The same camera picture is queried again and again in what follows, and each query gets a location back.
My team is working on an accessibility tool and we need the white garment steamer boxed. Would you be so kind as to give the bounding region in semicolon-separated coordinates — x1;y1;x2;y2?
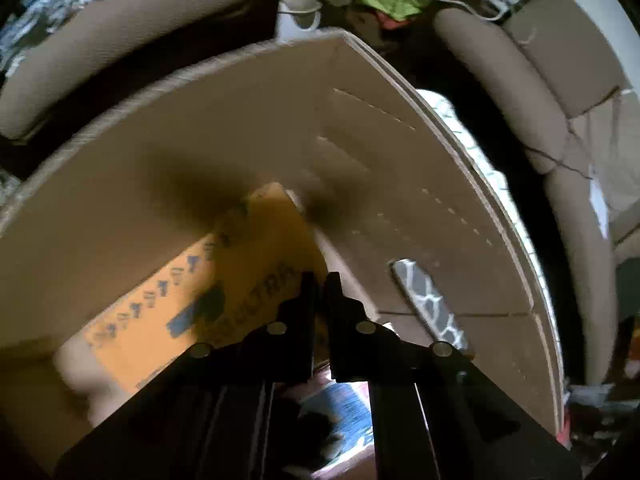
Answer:
277;0;322;39

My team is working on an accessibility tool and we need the brown cardboard box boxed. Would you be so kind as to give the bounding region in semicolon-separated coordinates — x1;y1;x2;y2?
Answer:
1;30;580;479

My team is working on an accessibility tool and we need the brown armchair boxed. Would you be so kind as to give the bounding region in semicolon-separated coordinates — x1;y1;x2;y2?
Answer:
1;0;244;139

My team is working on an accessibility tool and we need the colourful plastic packet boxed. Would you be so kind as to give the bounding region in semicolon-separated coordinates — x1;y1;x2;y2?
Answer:
298;380;374;474

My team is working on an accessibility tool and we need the brown sofa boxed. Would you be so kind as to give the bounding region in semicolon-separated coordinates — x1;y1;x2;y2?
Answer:
432;0;627;385

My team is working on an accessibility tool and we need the patterned table cloth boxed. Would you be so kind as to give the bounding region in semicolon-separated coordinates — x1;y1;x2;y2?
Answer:
414;88;566;401

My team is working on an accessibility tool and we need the orange patterned sock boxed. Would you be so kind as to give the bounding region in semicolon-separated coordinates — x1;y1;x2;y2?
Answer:
82;182;328;392

